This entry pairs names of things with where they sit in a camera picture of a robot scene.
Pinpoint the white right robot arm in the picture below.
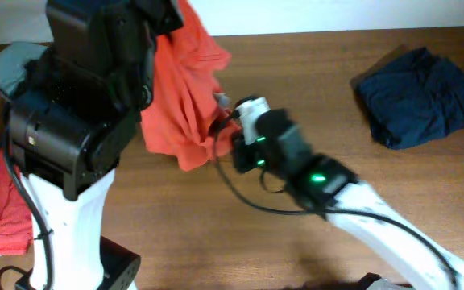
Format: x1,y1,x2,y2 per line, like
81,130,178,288
231,109,464,289

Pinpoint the red t-shirt with white print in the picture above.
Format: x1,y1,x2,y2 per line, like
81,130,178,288
141,0,239,172

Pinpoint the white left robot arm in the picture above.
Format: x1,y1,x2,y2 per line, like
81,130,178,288
4,0,183,289

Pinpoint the grey garment in pile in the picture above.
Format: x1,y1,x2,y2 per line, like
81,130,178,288
0,42,48,95

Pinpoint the folded navy blue garment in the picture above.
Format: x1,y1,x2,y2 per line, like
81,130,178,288
354,48,464,150

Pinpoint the red mesh garment in pile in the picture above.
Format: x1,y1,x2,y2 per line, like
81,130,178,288
0,151,33,255

